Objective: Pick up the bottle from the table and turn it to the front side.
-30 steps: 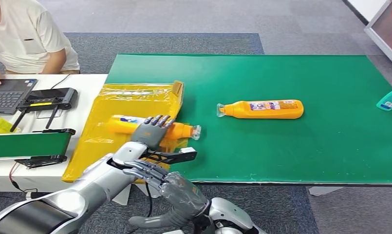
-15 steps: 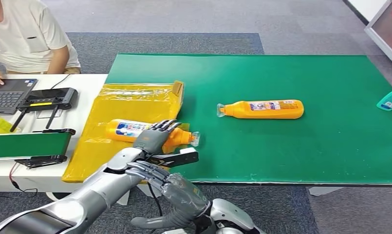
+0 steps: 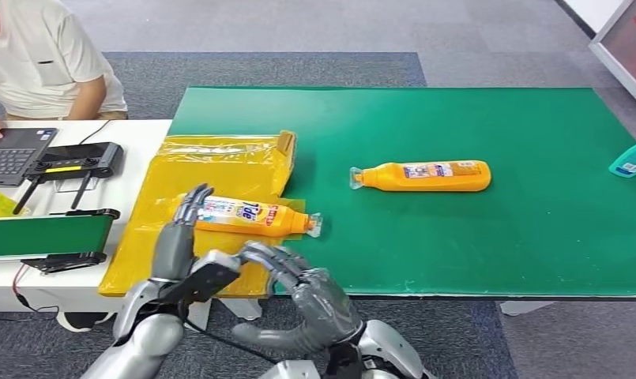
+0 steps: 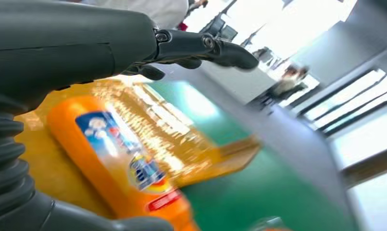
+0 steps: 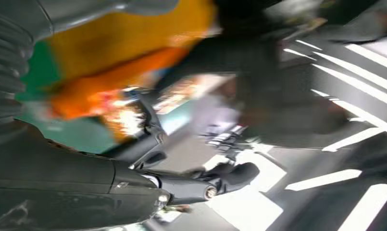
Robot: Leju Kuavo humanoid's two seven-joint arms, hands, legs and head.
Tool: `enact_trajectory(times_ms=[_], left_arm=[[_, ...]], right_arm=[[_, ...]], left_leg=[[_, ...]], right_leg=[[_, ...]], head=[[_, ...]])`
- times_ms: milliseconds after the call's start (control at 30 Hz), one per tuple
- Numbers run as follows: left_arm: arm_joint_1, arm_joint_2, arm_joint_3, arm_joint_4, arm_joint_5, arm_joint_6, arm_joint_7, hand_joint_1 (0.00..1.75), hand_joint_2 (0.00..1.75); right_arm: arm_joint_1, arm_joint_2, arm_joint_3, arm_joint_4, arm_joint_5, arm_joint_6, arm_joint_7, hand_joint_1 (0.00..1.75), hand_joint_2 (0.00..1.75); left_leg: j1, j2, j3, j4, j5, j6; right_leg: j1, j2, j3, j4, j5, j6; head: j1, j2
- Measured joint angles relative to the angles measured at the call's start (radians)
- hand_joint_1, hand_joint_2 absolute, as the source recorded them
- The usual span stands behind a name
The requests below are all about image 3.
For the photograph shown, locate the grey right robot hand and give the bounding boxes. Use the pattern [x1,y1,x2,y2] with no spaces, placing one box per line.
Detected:
[230,240,365,358]

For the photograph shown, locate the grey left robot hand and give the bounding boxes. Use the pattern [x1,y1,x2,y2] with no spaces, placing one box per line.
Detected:
[149,182,215,283]

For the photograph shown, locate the orange detergent bottle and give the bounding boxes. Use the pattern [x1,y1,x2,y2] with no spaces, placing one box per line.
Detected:
[177,194,324,239]
[348,159,492,193]

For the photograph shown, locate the teal plastic bottle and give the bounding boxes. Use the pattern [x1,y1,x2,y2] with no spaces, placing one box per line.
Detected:
[608,137,636,179]

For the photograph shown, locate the dark grey laptop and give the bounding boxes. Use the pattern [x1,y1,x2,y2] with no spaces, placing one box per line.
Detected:
[0,126,59,188]

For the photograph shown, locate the person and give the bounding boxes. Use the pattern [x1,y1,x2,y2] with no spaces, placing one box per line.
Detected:
[0,0,129,143]

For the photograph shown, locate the black remote controller with antennas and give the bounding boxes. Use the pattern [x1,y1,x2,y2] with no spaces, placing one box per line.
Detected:
[12,141,125,216]

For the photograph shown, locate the green conveyor belt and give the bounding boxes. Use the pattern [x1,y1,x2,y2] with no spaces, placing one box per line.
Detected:
[0,208,122,275]

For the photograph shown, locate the white table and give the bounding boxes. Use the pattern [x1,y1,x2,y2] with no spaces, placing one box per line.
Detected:
[0,118,264,321]

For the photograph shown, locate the green table mat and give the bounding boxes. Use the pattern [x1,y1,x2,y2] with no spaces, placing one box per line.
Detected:
[167,86,636,299]

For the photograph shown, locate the white framed display board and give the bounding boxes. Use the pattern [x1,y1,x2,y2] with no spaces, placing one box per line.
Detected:
[589,0,636,103]

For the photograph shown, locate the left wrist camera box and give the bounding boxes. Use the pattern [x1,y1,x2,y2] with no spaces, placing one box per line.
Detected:
[157,250,244,307]

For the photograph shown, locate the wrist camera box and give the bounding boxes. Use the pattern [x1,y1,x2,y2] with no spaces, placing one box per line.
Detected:
[157,250,244,307]
[258,359,323,379]

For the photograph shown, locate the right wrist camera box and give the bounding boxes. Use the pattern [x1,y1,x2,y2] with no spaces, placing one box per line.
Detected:
[258,359,323,379]

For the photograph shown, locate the black camera cable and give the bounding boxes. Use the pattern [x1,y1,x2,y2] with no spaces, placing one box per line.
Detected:
[181,313,282,366]

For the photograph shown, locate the thin black cable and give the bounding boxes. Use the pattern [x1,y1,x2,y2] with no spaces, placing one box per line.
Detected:
[79,118,115,145]

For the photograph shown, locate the red cable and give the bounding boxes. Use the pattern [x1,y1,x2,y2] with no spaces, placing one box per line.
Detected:
[12,263,33,310]

